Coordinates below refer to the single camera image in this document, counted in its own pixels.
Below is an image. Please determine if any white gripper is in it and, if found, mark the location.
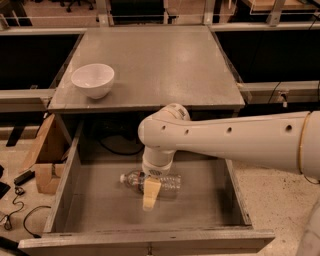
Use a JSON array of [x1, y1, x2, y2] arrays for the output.
[[142, 147, 174, 211]]

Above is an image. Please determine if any clear plastic water bottle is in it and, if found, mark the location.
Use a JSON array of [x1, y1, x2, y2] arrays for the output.
[[120, 171, 181, 194]]

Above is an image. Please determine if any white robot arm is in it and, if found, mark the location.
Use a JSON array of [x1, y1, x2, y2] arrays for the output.
[[138, 103, 320, 211]]

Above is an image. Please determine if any open grey wooden drawer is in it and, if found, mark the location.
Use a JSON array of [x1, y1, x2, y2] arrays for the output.
[[19, 130, 275, 256]]

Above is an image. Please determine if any brown cardboard box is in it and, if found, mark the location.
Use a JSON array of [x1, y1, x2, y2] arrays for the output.
[[19, 114, 70, 195]]

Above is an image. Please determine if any white ceramic bowl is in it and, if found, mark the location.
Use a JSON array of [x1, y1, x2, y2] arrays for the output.
[[71, 63, 115, 99]]

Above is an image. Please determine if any black device on floor left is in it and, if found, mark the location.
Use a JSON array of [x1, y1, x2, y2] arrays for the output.
[[14, 170, 35, 186]]

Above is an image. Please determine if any black office chair base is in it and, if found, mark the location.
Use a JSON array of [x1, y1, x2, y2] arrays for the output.
[[58, 0, 94, 13]]

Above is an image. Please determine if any black cable inside cabinet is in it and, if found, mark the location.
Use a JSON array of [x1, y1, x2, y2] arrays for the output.
[[98, 138, 145, 157]]

